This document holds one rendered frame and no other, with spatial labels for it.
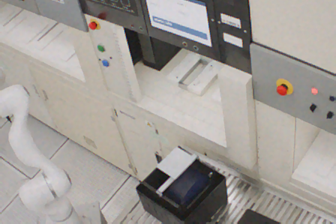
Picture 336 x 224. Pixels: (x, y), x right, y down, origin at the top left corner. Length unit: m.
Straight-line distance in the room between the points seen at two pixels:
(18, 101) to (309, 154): 1.27
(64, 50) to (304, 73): 1.74
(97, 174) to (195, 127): 1.21
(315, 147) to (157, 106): 0.79
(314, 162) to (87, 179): 1.71
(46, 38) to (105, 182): 1.02
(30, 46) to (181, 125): 1.23
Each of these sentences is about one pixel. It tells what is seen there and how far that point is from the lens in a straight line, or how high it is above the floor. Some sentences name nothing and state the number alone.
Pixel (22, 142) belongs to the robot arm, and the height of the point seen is 1.34.
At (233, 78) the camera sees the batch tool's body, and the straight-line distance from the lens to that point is 1.93.
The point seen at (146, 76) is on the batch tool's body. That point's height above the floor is 0.87.
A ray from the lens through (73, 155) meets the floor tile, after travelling 3.70.
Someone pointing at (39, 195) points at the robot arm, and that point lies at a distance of 2.09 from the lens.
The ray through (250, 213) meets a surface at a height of 0.86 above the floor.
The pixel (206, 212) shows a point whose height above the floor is 0.84.
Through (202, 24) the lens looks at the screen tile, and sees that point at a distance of 1.91.
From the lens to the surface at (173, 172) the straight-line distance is 2.09.
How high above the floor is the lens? 2.77
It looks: 50 degrees down
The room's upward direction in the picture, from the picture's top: 11 degrees counter-clockwise
